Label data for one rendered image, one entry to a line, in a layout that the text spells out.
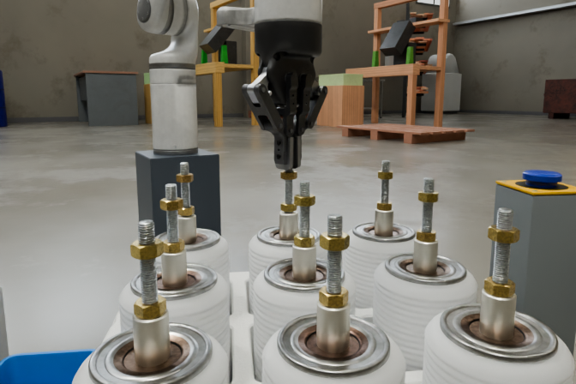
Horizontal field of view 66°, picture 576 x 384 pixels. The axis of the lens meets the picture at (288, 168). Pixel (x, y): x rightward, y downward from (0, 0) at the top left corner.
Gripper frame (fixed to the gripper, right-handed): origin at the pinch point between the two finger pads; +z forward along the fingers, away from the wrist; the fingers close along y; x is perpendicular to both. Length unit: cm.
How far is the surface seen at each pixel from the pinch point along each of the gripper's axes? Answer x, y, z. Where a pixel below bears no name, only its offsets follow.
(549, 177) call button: -24.2, 16.3, 2.4
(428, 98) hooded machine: 418, 1086, -1
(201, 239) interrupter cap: 7.0, -7.3, 10.2
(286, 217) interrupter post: -0.6, -1.0, 7.5
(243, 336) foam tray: -3.0, -10.7, 17.2
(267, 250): -0.6, -4.5, 10.6
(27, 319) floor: 56, -10, 35
